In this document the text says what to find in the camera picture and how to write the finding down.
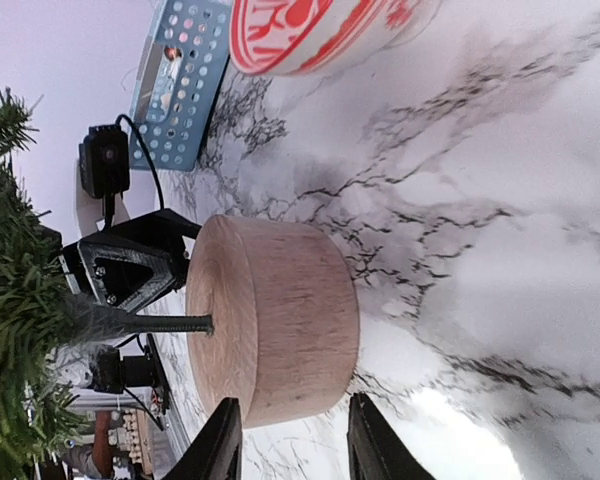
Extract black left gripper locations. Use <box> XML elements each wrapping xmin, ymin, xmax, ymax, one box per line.
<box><xmin>41</xmin><ymin>209</ymin><xmax>201</xmax><ymax>313</ymax></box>

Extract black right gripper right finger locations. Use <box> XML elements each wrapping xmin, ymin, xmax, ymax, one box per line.
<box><xmin>347</xmin><ymin>392</ymin><xmax>434</xmax><ymax>480</ymax></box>

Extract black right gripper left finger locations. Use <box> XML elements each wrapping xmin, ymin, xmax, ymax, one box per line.
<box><xmin>172</xmin><ymin>397</ymin><xmax>243</xmax><ymax>480</ymax></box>

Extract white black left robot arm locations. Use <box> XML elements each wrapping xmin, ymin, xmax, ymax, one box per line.
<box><xmin>44</xmin><ymin>208</ymin><xmax>213</xmax><ymax>413</ymax></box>

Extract small green christmas tree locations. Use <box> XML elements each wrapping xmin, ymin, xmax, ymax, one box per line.
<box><xmin>0</xmin><ymin>83</ymin><xmax>361</xmax><ymax>480</ymax></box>

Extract light blue perforated plastic basket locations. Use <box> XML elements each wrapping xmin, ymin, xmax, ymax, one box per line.
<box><xmin>129</xmin><ymin>0</ymin><xmax>232</xmax><ymax>171</ymax></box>

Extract red white patterned bowl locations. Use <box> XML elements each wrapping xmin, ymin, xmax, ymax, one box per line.
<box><xmin>229</xmin><ymin>0</ymin><xmax>441</xmax><ymax>76</ymax></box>

